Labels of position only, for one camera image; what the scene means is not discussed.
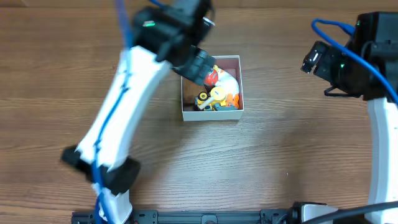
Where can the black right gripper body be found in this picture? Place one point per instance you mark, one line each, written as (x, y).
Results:
(325, 62)

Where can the yellow toy construction truck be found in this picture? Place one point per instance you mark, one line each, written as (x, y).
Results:
(231, 102)

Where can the brown plush toy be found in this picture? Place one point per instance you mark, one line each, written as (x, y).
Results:
(190, 91)

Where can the red orange toy ball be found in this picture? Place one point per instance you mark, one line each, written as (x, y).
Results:
(211, 78)

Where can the white cardboard box pink inside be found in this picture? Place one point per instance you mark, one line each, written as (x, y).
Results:
(232, 64)

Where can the white yellow plush duck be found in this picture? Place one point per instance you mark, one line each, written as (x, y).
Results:
(230, 86)

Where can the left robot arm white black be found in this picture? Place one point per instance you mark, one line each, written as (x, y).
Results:
(158, 40)

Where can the black mounting rail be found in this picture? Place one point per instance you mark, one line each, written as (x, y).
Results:
(265, 216)

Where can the yellow wooden rattle drum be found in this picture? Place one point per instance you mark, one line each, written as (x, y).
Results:
(206, 100)

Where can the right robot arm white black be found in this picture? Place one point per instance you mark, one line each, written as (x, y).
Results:
(360, 62)

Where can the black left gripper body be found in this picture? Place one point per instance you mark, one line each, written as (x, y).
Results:
(197, 66)

